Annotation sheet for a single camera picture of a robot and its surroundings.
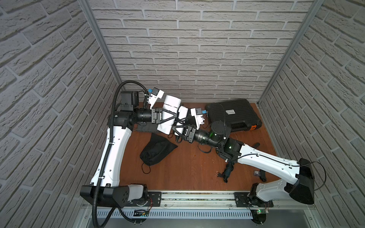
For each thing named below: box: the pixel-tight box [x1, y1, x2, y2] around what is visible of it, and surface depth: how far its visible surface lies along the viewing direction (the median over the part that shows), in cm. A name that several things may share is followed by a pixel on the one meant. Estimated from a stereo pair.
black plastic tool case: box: [205, 98, 262, 133], surface depth 105 cm
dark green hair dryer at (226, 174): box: [217, 161, 235, 183], surface depth 83 cm
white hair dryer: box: [156, 95, 189, 136], surface depth 57 cm
